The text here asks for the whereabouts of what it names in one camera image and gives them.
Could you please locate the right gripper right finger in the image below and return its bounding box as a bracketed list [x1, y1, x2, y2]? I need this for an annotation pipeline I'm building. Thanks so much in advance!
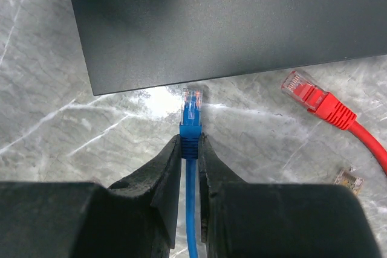
[198, 135, 381, 257]

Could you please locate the blue ethernet cable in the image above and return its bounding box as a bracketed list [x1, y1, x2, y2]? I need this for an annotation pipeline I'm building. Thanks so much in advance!
[178, 86, 204, 258]

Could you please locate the black network switch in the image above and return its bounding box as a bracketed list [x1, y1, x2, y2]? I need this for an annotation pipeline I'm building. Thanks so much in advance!
[71, 0, 386, 95]

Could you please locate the red ethernet cable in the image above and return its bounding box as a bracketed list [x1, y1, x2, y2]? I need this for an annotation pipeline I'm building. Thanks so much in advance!
[280, 69, 387, 176]

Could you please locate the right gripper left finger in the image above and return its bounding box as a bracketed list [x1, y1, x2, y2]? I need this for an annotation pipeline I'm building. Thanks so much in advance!
[1, 135, 181, 257]

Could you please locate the orange ethernet cable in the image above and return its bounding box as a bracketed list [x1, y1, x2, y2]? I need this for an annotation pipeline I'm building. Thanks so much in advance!
[333, 167, 365, 196]

